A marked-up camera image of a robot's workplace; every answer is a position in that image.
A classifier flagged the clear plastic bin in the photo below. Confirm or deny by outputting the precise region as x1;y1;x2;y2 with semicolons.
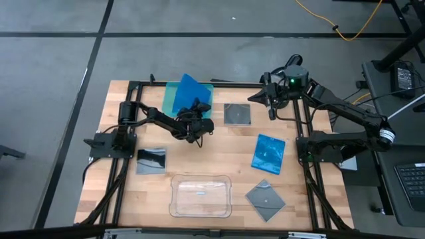
168;173;233;219

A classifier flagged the black power adapter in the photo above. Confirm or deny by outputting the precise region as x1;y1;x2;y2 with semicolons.
390;62;415;100

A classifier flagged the blue jewel case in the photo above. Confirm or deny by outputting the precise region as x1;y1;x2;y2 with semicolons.
250;133;287;176
171;73;213;116

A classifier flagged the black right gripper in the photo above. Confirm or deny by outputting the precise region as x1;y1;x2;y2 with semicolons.
247;72;290;121

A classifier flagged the dark grey side desk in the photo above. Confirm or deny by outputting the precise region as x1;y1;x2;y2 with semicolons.
361;59;425;147
371;143;425;228

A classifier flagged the black aluminium table frame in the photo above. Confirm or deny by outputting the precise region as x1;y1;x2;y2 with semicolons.
74;73;356;233

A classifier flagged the black furniture foot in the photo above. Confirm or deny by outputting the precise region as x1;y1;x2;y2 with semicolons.
0;144;27;161

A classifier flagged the yellow extension cable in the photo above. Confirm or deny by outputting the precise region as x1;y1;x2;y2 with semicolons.
294;0;383;42

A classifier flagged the teal translucent plastic bin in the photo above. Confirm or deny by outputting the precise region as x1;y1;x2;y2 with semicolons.
161;80;214;120

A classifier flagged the black jewel case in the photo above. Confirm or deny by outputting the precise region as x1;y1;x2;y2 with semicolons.
135;147;167;176
223;103;252;127
244;179;287;222

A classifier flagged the black laptop keyboard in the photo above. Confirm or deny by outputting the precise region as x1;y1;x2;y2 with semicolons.
394;161;425;213

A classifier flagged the white control box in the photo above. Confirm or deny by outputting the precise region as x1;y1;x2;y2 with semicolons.
340;155;359;171

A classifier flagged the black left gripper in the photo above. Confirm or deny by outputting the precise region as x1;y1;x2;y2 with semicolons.
179;97;216;144

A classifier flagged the black desk leg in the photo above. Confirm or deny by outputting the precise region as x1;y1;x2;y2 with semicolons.
371;25;425;73

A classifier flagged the white rig pole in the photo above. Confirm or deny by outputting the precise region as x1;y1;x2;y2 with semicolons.
386;92;425;121

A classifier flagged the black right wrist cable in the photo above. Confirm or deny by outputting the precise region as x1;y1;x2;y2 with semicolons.
274;111;301;123

